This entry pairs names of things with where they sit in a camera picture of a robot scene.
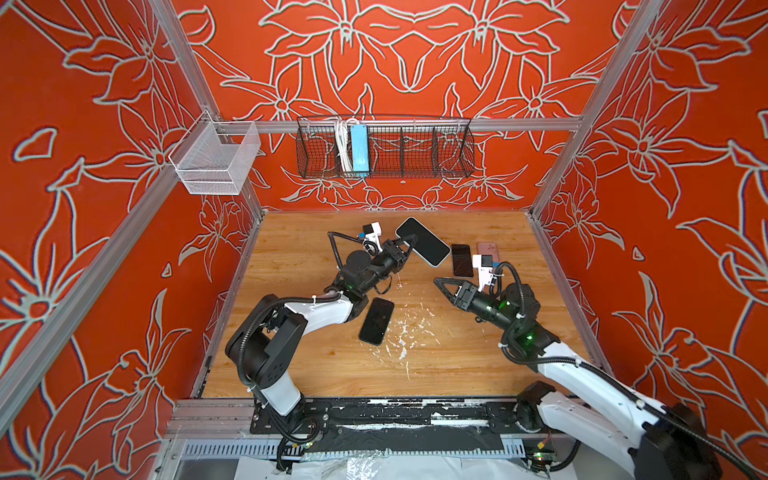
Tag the blue box in basket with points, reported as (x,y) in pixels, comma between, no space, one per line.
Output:
(360,149)

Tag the black wire wall basket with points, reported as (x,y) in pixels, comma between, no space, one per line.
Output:
(400,147)

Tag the black smartphone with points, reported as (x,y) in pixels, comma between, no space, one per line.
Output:
(427,245)
(376,322)

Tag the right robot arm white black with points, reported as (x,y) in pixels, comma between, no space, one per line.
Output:
(643,436)

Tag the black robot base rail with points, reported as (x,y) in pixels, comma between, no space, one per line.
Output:
(420,425)

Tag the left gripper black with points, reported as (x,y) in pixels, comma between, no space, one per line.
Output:
(392,256)

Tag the pink phone case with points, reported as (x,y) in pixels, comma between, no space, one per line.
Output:
(489,249)

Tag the white mesh wall basket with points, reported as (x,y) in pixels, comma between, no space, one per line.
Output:
(210,162)

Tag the small green circuit board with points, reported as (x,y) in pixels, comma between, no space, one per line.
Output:
(539,458)

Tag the phone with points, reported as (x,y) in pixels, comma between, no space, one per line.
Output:
(462,261)

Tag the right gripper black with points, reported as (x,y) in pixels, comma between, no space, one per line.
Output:
(461,301)

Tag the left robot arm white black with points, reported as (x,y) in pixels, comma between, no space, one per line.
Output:
(265,344)

